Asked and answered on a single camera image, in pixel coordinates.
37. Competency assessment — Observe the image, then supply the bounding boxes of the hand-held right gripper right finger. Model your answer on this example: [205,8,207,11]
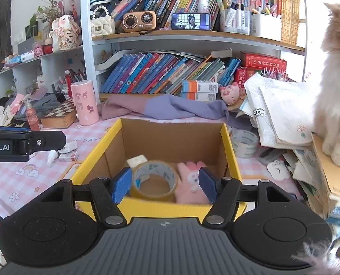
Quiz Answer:
[198,166,298,227]

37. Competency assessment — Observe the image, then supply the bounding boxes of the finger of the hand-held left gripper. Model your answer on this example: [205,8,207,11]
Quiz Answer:
[24,131,67,156]

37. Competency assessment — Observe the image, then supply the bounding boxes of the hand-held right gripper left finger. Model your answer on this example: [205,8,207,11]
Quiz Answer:
[38,167,133,227]

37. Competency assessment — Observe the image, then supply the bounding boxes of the small white bottle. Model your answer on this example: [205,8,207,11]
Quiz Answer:
[46,149,58,167]

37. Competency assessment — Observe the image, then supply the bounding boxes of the pink bunny glove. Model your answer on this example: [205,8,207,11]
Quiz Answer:
[174,161,214,206]

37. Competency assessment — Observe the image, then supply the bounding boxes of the white red card box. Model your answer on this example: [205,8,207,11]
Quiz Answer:
[58,151,80,162]

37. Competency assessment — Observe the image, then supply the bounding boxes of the cream square block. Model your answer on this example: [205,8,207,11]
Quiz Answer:
[126,154,148,167]

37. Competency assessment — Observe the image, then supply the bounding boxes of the brown packing tape roll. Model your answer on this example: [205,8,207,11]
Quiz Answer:
[130,160,180,201]

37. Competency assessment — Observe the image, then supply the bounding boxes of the yellow cardboard box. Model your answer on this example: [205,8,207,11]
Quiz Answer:
[70,117,248,222]

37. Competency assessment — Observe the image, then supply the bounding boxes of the pink sticker cylinder container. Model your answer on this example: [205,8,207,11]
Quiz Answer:
[70,80,100,126]

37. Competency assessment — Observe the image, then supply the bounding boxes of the pink spray bottle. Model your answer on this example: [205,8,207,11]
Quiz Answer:
[25,99,41,131]

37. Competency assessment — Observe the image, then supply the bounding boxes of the wooden chessboard box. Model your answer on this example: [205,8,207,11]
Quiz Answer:
[40,98,79,129]

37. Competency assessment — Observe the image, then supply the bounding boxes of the grey folded clothing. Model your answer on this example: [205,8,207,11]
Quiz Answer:
[14,93,62,121]

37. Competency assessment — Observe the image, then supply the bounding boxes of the clear tape roll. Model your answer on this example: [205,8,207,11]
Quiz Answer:
[230,129,259,159]

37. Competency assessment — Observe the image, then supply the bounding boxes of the pen holder with pens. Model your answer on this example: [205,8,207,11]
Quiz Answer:
[63,68,88,86]

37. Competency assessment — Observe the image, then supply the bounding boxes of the white tooth-shaped item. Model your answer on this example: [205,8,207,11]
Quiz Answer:
[267,160,291,181]

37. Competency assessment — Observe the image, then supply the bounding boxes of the orange white medicine box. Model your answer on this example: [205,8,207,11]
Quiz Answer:
[181,92,217,102]
[182,80,219,93]

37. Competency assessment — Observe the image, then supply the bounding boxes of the pink purple cloth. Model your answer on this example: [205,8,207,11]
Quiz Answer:
[100,94,230,121]

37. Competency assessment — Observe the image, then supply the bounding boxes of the pink pig plush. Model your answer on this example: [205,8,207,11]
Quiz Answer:
[218,82,241,105]

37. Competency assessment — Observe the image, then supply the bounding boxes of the white wooden bookshelf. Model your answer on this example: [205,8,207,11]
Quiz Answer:
[0,0,308,104]

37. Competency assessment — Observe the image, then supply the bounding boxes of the stack of white papers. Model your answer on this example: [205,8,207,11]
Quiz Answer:
[242,72,323,150]

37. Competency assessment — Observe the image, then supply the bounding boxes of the white bunny figurine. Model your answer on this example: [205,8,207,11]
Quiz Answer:
[50,15,82,52]

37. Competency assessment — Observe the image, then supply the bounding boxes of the row of colourful books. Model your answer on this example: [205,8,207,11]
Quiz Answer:
[100,52,243,96]

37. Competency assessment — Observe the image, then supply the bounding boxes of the brown envelope stack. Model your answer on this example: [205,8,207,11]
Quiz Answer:
[310,132,340,219]

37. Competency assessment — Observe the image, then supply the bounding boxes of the white quilted handbag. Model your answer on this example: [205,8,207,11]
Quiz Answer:
[90,4,116,37]

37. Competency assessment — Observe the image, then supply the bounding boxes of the dried flower bunch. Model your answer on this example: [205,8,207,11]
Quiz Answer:
[33,0,63,24]

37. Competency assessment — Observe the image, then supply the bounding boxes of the red book box set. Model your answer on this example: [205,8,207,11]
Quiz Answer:
[240,52,287,70]

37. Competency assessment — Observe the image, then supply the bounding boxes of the brown retro radio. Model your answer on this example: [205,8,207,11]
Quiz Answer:
[122,11,158,35]

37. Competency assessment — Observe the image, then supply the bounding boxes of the black smartphone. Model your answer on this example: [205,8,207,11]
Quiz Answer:
[170,13,211,31]

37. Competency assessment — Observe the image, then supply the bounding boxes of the white storage box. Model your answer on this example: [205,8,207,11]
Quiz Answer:
[250,13,282,42]

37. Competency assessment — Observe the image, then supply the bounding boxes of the cream fluffy cat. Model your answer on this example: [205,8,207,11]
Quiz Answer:
[313,2,340,168]

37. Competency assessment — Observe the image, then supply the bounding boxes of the marker holder with markers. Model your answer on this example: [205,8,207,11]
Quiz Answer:
[220,2,251,35]

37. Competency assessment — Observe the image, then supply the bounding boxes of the row of thin paperbacks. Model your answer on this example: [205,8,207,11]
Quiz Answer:
[112,0,226,31]

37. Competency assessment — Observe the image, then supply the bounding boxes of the yellow slatted books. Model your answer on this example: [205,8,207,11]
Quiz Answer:
[278,0,301,45]

